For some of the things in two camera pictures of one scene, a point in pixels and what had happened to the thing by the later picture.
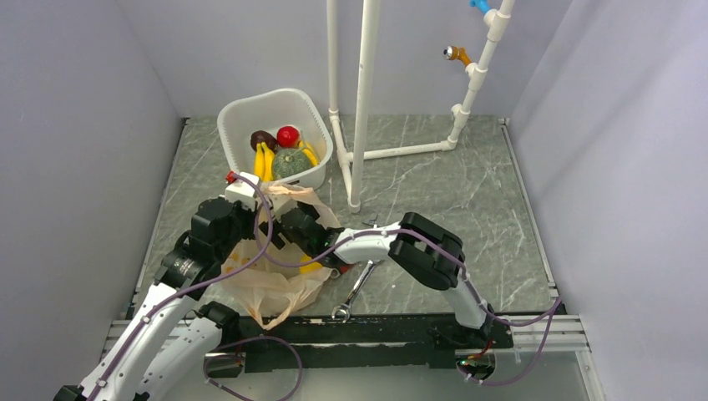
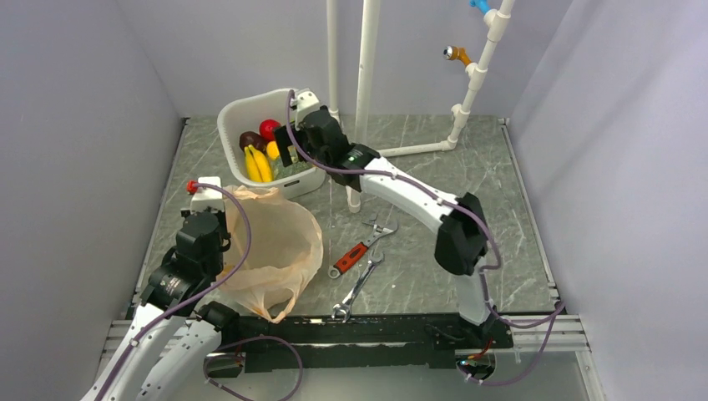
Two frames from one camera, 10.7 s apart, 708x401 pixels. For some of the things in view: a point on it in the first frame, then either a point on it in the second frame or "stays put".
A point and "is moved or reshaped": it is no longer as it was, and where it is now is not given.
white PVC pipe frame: x=353 y=164 stays put
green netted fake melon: x=288 y=161 stays put
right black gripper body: x=277 y=229 to x=302 y=142
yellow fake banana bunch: x=264 y=162 is moved or reshaped
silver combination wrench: x=361 y=279 stays put
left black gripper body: x=243 y=225 to x=217 y=264
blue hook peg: x=482 y=5 stays put
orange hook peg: x=453 y=53 stays put
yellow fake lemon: x=312 y=268 to x=272 y=150
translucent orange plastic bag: x=272 y=283 is moved or reshaped
